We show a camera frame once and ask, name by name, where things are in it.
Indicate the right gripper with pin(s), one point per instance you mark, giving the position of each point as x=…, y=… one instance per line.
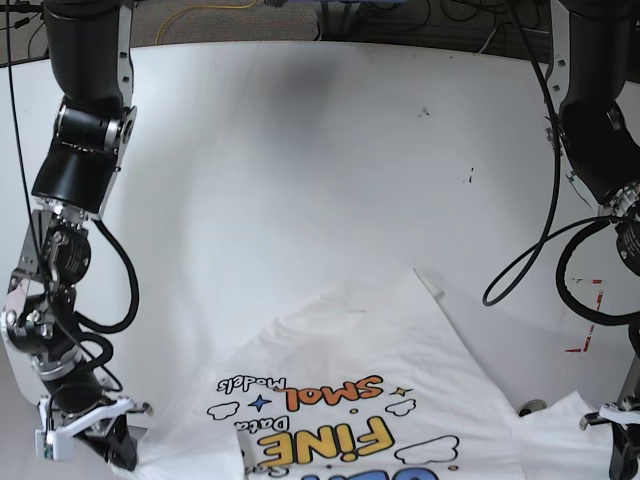
x=80, y=403

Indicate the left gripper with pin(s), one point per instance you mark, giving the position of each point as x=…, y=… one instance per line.
x=623, y=413

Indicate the white printed T-shirt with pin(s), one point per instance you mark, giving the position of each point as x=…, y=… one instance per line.
x=365, y=384

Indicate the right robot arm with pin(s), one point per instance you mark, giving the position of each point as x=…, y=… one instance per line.
x=89, y=50

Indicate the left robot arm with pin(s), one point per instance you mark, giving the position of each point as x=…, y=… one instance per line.
x=586, y=73

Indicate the black tripod stand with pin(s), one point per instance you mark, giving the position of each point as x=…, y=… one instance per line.
x=21, y=26

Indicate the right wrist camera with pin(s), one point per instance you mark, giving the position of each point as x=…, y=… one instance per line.
x=54, y=444

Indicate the right table cable grommet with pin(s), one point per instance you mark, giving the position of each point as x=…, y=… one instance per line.
x=531, y=406

